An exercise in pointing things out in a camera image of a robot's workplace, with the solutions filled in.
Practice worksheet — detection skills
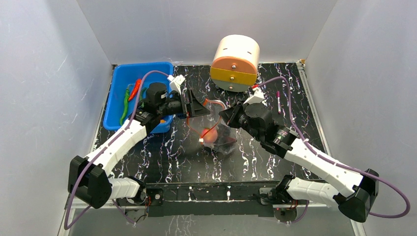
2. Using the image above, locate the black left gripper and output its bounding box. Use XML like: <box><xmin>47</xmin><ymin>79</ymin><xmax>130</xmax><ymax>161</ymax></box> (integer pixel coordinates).
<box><xmin>158</xmin><ymin>90</ymin><xmax>210</xmax><ymax>120</ymax></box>

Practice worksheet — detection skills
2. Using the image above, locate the dark grape bunch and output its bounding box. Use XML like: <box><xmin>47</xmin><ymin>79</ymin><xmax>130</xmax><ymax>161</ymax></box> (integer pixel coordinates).
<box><xmin>213</xmin><ymin>127</ymin><xmax>237</xmax><ymax>154</ymax></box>

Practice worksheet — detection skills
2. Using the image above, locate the clear zip top bag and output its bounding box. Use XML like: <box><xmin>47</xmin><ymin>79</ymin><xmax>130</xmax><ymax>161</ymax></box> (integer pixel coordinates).
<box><xmin>186</xmin><ymin>99</ymin><xmax>236</xmax><ymax>155</ymax></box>

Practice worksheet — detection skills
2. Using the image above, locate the peach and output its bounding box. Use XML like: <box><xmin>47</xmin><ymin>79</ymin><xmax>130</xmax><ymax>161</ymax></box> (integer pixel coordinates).
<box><xmin>202</xmin><ymin>128</ymin><xmax>218</xmax><ymax>144</ymax></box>

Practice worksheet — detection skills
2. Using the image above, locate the red chili pepper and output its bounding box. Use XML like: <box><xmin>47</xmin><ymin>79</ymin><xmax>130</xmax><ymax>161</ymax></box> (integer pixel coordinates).
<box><xmin>128</xmin><ymin>79</ymin><xmax>142</xmax><ymax>101</ymax></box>

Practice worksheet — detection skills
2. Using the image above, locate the long green chili pepper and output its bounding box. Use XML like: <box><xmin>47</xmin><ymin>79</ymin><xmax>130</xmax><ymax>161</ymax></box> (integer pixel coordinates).
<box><xmin>119</xmin><ymin>84</ymin><xmax>133</xmax><ymax>125</ymax></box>

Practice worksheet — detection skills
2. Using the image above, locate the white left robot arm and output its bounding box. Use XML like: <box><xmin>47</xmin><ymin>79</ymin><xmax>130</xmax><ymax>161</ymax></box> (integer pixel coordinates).
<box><xmin>68</xmin><ymin>83</ymin><xmax>210</xmax><ymax>209</ymax></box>

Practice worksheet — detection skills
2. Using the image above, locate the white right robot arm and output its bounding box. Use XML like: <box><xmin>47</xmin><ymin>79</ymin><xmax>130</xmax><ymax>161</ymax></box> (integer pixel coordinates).
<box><xmin>219</xmin><ymin>102</ymin><xmax>378</xmax><ymax>223</ymax></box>

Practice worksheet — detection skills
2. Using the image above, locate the round drawer cabinet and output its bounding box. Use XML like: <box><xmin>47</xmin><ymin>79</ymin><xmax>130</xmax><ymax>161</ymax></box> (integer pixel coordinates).
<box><xmin>209</xmin><ymin>34</ymin><xmax>260</xmax><ymax>92</ymax></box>

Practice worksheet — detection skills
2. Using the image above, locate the pink white marker pen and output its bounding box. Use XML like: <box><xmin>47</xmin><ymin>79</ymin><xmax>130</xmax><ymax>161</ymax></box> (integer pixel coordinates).
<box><xmin>276</xmin><ymin>91</ymin><xmax>281</xmax><ymax>114</ymax></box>

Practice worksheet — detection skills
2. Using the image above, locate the black base bar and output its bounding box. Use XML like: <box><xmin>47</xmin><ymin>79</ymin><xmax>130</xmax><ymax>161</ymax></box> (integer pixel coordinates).
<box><xmin>130</xmin><ymin>181</ymin><xmax>294</xmax><ymax>217</ymax></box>

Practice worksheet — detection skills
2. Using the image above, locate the blue plastic bin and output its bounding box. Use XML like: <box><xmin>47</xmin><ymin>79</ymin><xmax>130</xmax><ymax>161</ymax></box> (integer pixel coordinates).
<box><xmin>103</xmin><ymin>61</ymin><xmax>174</xmax><ymax>131</ymax></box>

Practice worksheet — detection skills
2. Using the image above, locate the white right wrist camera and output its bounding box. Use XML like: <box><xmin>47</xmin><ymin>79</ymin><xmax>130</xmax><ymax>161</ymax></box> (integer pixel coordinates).
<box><xmin>244</xmin><ymin>87</ymin><xmax>265</xmax><ymax>105</ymax></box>

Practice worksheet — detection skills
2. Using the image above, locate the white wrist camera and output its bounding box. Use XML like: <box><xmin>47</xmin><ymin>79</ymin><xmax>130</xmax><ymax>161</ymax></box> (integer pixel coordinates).
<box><xmin>244</xmin><ymin>87</ymin><xmax>265</xmax><ymax>105</ymax></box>
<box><xmin>167</xmin><ymin>75</ymin><xmax>185</xmax><ymax>95</ymax></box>

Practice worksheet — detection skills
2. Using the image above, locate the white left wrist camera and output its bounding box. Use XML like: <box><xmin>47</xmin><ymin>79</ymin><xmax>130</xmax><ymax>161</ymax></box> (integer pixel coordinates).
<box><xmin>167</xmin><ymin>75</ymin><xmax>185</xmax><ymax>95</ymax></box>

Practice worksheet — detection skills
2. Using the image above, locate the aluminium frame rail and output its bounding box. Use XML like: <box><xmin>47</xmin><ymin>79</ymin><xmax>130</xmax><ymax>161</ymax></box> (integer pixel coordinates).
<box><xmin>296</xmin><ymin>59</ymin><xmax>366</xmax><ymax>236</ymax></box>

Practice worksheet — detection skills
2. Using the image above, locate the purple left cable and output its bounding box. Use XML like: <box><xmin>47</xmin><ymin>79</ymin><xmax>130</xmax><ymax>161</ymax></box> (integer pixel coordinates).
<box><xmin>63</xmin><ymin>70</ymin><xmax>172</xmax><ymax>231</ymax></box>

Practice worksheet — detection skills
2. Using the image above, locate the purple cable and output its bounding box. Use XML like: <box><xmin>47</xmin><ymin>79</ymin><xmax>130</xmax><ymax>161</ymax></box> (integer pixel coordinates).
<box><xmin>63</xmin><ymin>70</ymin><xmax>172</xmax><ymax>231</ymax></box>
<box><xmin>251</xmin><ymin>76</ymin><xmax>411</xmax><ymax>219</ymax></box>

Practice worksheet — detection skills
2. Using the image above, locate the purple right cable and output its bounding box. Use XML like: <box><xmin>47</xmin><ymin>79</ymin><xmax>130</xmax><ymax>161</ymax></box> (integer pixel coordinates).
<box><xmin>251</xmin><ymin>76</ymin><xmax>411</xmax><ymax>219</ymax></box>

